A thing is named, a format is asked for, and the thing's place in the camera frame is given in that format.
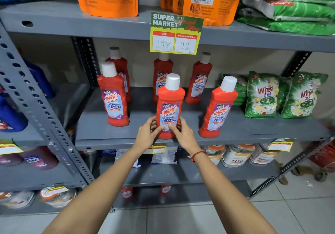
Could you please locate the yellow shelf price label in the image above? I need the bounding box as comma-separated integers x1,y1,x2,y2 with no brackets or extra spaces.
0,138,24,155
40,185,69,198
142,144,166,155
267,138,294,152

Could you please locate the blue bottle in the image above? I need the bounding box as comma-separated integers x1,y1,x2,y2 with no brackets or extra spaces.
23,58,56,100
0,94,28,133

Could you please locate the person's right hand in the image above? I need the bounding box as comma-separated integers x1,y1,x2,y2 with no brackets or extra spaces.
168,117,202,156

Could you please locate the red thread bracelet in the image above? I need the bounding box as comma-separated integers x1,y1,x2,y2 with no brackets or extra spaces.
187,150,207,163

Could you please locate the person's left hand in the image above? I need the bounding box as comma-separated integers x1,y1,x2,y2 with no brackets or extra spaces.
133,116,165,155

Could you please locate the red cleaner bottle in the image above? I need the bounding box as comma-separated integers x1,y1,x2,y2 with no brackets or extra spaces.
156,73,186,140

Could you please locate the red wheeled trolley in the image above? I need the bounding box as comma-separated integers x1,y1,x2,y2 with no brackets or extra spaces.
291,140,335,182

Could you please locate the white plastic packet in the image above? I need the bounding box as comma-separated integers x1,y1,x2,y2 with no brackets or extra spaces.
115,148,142,168
151,147,178,165

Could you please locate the white orange pouch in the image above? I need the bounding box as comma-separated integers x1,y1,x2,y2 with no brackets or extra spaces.
202,144,226,166
40,187,77,209
221,144,256,168
248,143,280,166
0,191,36,210

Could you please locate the maroon bottle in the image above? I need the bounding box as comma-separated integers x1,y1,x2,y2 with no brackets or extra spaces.
20,146,59,170
0,153,24,167

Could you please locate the grey metal shelf rack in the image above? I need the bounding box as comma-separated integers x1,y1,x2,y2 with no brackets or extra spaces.
0,122,88,216
0,0,335,216

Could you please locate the person's right forearm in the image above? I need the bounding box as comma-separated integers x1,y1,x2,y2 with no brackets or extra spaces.
191,149,278,234

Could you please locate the group of red bottles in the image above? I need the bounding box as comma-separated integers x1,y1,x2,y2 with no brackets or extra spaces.
97,46,239,139

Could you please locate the person's left forearm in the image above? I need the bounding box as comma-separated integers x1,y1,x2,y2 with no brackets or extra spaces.
42,146,147,234

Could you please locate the green yellow price sign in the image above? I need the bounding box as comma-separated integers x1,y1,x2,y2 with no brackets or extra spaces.
150,11,204,56

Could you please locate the green floral detergent packet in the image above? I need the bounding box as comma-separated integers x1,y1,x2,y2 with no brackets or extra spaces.
280,71,329,119
277,78,291,111
218,74,249,107
244,71,282,119

